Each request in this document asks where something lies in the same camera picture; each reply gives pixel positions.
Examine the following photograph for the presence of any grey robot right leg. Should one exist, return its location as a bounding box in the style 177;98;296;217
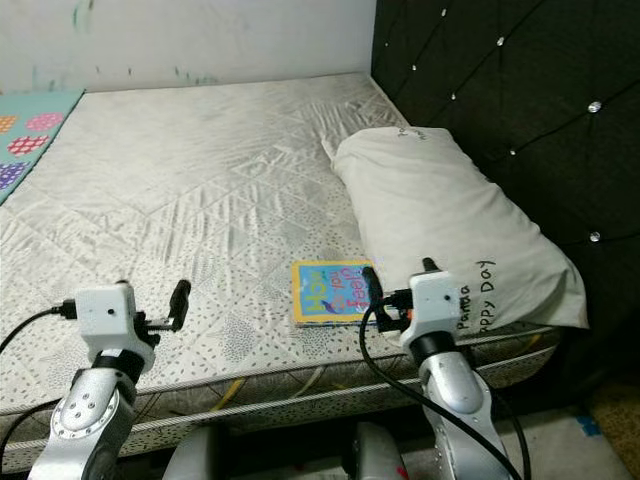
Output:
343;420;408;480

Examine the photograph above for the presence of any teal blanket with coloured shapes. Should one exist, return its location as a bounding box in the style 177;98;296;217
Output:
0;89;85;208

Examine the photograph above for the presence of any grey robot left leg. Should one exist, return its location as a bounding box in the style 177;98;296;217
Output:
163;425;233;480

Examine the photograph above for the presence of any blue floor tape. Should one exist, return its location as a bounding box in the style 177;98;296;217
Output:
576;415;603;438

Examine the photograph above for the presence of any yellow blue children's book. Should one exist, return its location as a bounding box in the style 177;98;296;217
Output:
291;258;377;329

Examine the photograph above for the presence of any beige pillow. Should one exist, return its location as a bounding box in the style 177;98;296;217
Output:
331;126;590;336

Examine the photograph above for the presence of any grey robot leg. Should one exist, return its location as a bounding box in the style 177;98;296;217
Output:
163;425;233;480
343;420;408;480

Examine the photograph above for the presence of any grey quilted mattress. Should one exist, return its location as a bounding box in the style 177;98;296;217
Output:
0;72;563;473

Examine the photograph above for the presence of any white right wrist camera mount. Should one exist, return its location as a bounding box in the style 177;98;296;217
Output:
404;270;462;348

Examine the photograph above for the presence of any black tufted headboard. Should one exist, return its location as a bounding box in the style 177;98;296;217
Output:
369;0;640;406

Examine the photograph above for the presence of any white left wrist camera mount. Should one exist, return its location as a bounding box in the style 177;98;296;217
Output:
74;281;137;353

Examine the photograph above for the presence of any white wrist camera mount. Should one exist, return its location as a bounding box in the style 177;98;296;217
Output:
404;270;462;348
74;281;137;353

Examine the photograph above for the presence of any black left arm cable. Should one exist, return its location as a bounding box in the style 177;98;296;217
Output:
0;300;81;471

